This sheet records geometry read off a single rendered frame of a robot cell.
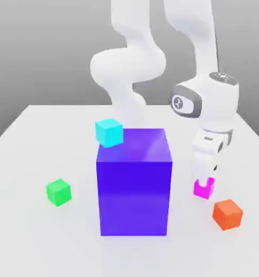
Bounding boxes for small orange cube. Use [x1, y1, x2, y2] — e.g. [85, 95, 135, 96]
[212, 199, 244, 232]

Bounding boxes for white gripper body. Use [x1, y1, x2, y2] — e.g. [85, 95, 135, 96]
[192, 150, 218, 181]

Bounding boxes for small green cube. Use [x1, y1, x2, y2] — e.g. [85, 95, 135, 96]
[46, 178, 72, 207]

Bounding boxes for large purple box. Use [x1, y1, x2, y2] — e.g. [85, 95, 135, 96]
[96, 128, 173, 237]

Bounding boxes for small cyan cube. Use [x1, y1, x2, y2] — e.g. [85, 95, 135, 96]
[95, 118, 124, 148]

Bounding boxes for small magenta cube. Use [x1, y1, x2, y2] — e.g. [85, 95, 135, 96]
[193, 176, 215, 200]

